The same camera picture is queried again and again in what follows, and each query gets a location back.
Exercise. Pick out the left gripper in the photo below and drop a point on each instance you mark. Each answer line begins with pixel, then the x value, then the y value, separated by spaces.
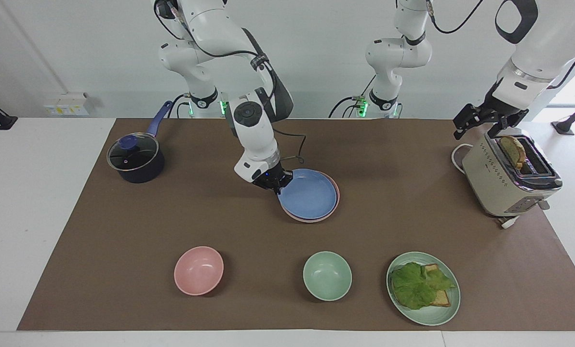
pixel 498 103

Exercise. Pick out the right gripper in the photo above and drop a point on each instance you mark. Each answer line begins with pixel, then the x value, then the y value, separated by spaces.
pixel 267 179

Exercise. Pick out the blue plate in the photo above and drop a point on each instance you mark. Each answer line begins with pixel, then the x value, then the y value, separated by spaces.
pixel 311 195

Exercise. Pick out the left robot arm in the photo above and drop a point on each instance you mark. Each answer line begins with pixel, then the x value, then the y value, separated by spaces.
pixel 542 43

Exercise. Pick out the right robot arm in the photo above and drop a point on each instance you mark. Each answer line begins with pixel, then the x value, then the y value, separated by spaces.
pixel 253 135

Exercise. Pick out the bread slice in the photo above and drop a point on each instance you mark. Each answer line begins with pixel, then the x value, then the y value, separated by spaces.
pixel 514 150

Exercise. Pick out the pink plate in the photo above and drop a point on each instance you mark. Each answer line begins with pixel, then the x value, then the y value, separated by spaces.
pixel 336 197

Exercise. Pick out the beige toaster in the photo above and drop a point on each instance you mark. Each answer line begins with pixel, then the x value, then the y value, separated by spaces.
pixel 501 185

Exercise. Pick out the green bowl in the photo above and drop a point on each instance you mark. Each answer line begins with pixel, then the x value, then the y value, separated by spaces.
pixel 327 276

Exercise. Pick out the pink bowl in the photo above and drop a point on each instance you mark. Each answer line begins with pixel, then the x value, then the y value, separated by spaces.
pixel 198 271

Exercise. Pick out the dark blue saucepan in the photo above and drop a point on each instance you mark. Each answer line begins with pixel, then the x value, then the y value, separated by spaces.
pixel 140 171

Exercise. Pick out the glass lid with blue knob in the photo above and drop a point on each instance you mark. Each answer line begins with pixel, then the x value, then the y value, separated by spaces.
pixel 132 152

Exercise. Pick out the toast slice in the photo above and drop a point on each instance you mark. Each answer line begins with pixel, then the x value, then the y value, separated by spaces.
pixel 432 269
pixel 442 299

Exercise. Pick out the green lettuce leaf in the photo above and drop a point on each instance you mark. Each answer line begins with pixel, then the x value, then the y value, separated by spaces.
pixel 415 286

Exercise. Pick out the green plate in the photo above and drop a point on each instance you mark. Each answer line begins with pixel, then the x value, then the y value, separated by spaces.
pixel 427 315

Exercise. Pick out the white wall socket box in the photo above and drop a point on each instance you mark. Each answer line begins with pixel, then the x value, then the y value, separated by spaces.
pixel 68 104

